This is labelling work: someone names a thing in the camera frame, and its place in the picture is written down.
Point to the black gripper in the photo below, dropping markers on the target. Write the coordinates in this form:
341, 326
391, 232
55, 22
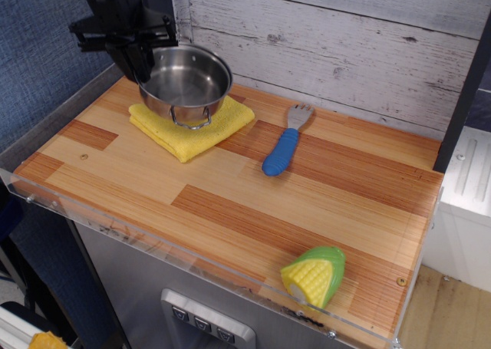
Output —
121, 23

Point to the stainless steel pot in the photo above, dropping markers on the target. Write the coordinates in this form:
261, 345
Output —
187, 85

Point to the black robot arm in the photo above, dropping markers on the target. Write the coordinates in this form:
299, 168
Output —
128, 31

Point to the folded yellow towel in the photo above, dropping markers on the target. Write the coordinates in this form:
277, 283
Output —
186, 144

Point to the stainless steel cabinet front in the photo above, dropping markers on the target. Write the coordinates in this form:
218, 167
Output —
134, 280

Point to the clear acrylic edge guard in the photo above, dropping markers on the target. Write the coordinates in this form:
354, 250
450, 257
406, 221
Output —
361, 180

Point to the silver button control panel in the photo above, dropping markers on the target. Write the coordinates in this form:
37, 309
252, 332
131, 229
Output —
193, 324

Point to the toy corn cob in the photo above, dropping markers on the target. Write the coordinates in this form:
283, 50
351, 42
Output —
315, 276

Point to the yellow object bottom left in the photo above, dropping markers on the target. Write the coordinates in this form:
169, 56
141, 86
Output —
46, 340

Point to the white side cabinet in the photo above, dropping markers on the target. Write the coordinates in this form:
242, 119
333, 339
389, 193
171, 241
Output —
458, 243

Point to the blue handled metal fork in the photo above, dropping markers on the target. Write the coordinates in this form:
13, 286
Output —
280, 157

